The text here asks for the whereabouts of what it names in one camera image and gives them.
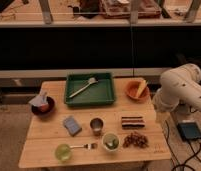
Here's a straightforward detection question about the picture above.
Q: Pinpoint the orange bowl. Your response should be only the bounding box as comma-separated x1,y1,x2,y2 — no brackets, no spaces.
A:
125,81,150,103

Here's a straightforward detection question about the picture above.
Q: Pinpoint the pile of brown nuts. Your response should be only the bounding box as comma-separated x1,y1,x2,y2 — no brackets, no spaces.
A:
123,132,148,148

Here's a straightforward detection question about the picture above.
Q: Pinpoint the wooden shelf with clutter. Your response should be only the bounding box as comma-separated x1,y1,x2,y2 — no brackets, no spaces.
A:
0,0,201,28

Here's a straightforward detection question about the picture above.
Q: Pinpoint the blue sponge block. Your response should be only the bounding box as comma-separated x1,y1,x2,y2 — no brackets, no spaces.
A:
63,116,82,136

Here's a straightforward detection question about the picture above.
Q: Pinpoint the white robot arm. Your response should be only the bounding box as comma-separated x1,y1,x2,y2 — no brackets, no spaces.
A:
153,63,201,112

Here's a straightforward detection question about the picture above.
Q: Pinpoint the grey cloth in bowl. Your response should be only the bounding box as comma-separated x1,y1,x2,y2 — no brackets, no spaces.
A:
29,92,47,107

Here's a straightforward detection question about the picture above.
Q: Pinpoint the green round cup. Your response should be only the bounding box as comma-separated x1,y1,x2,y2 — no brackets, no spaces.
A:
55,144,71,162

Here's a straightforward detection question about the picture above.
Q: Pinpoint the green plastic tray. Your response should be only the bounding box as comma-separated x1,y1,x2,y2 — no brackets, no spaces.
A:
64,72,116,107

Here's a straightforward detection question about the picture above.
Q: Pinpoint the black cable on floor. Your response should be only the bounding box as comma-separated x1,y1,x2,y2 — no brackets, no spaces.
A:
163,106,201,171

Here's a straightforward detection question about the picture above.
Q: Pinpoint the black box on floor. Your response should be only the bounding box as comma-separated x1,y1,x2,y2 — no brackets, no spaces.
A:
177,122,201,141

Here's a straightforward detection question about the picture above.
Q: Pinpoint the small silver fork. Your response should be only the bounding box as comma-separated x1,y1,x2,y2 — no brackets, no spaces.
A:
71,143,98,150

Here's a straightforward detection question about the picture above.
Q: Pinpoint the dark round bowl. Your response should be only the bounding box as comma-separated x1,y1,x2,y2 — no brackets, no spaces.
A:
31,97,55,116

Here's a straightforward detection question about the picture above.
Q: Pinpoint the small metal cup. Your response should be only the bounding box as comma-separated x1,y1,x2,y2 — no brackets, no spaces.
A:
90,118,104,136

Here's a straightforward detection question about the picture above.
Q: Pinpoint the striped chocolate wafer block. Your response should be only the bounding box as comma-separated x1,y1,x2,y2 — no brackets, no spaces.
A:
121,116,145,129

